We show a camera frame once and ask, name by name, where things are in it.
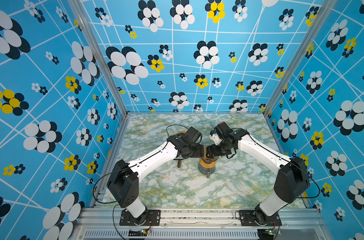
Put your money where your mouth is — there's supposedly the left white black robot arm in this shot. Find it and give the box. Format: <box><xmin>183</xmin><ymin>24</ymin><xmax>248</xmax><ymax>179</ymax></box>
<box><xmin>107</xmin><ymin>127</ymin><xmax>204</xmax><ymax>224</ymax></box>

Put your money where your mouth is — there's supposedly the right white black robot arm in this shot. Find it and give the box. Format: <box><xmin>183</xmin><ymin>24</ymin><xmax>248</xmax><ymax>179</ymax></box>
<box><xmin>206</xmin><ymin>122</ymin><xmax>310</xmax><ymax>226</ymax></box>

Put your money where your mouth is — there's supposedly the left green circuit board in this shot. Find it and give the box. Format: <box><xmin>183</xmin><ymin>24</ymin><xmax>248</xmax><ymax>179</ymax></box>
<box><xmin>128</xmin><ymin>229</ymin><xmax>151</xmax><ymax>237</ymax></box>

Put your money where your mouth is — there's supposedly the green circuit board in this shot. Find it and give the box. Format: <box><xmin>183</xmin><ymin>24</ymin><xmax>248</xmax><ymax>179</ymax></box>
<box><xmin>128</xmin><ymin>229</ymin><xmax>151</xmax><ymax>237</ymax></box>
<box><xmin>258</xmin><ymin>229</ymin><xmax>280</xmax><ymax>240</ymax></box>

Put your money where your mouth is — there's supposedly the right green circuit board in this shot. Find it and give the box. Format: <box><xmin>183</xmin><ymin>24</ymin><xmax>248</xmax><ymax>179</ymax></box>
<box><xmin>258</xmin><ymin>229</ymin><xmax>280</xmax><ymax>240</ymax></box>

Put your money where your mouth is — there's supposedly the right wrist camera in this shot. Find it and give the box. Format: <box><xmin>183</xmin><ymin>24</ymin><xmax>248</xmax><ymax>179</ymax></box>
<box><xmin>209</xmin><ymin>133</ymin><xmax>222</xmax><ymax>146</ymax></box>

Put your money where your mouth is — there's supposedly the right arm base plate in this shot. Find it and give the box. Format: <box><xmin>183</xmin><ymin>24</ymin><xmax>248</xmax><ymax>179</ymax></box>
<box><xmin>235</xmin><ymin>210</ymin><xmax>282</xmax><ymax>227</ymax></box>

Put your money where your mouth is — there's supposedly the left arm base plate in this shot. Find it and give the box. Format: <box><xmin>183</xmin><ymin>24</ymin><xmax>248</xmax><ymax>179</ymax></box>
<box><xmin>119</xmin><ymin>210</ymin><xmax>161</xmax><ymax>226</ymax></box>

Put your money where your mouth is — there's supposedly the aluminium front rail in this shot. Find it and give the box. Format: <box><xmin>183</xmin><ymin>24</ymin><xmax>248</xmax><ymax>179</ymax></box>
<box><xmin>71</xmin><ymin>208</ymin><xmax>332</xmax><ymax>240</ymax></box>

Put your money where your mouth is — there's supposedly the left aluminium corner post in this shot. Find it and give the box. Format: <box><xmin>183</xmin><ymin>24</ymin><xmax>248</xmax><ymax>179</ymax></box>
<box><xmin>69</xmin><ymin>0</ymin><xmax>128</xmax><ymax>119</ymax></box>

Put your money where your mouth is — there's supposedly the aluminium corner post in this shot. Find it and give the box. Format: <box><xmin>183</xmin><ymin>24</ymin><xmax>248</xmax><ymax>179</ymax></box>
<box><xmin>69</xmin><ymin>0</ymin><xmax>128</xmax><ymax>119</ymax></box>
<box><xmin>263</xmin><ymin>0</ymin><xmax>337</xmax><ymax>118</ymax></box>

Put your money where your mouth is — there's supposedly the right aluminium corner post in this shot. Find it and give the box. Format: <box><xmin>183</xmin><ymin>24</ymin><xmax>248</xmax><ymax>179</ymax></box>
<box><xmin>263</xmin><ymin>0</ymin><xmax>337</xmax><ymax>118</ymax></box>

